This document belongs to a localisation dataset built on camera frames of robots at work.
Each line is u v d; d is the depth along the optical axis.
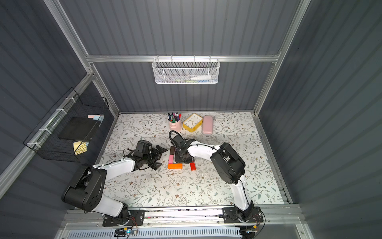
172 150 0.99
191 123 1.09
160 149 0.84
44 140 0.62
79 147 0.60
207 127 1.09
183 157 0.80
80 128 0.75
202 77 0.91
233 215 0.74
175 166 0.91
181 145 0.75
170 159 0.94
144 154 0.74
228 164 0.55
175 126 1.02
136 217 0.73
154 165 0.83
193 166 0.91
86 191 0.44
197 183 0.85
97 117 0.81
